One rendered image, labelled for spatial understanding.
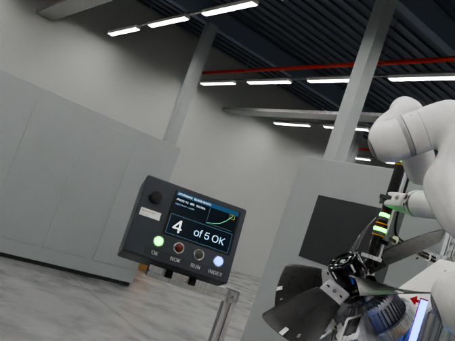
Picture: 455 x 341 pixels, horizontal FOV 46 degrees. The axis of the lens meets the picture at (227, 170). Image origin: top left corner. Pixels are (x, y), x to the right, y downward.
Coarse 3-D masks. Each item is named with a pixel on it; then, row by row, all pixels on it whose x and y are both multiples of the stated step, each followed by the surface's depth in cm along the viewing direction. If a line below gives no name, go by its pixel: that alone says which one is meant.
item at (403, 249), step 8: (432, 232) 177; (440, 232) 182; (408, 240) 182; (416, 240) 184; (424, 240) 186; (432, 240) 189; (440, 240) 193; (392, 248) 185; (400, 248) 187; (408, 248) 189; (416, 248) 191; (424, 248) 193; (384, 256) 189; (392, 256) 191; (400, 256) 192; (408, 256) 194
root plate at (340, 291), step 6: (330, 282) 189; (324, 288) 187; (330, 288) 187; (336, 288) 187; (342, 288) 187; (330, 294) 186; (336, 294) 186; (342, 294) 186; (348, 294) 186; (336, 300) 184; (342, 300) 184
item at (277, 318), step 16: (288, 304) 183; (304, 304) 182; (320, 304) 182; (336, 304) 182; (272, 320) 180; (288, 320) 178; (304, 320) 177; (320, 320) 177; (288, 336) 173; (304, 336) 172; (320, 336) 172
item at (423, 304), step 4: (424, 300) 148; (420, 304) 148; (424, 304) 148; (420, 308) 148; (424, 308) 148; (420, 312) 148; (424, 312) 148; (416, 316) 147; (420, 316) 148; (416, 320) 147; (420, 320) 147; (416, 324) 147; (420, 324) 147; (412, 328) 147; (416, 328) 147; (412, 332) 147; (416, 332) 147; (412, 336) 147; (416, 336) 147; (412, 340) 147
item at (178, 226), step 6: (174, 216) 127; (180, 216) 127; (168, 222) 126; (174, 222) 127; (180, 222) 127; (186, 222) 128; (168, 228) 126; (174, 228) 126; (180, 228) 127; (186, 228) 127; (174, 234) 126; (180, 234) 126
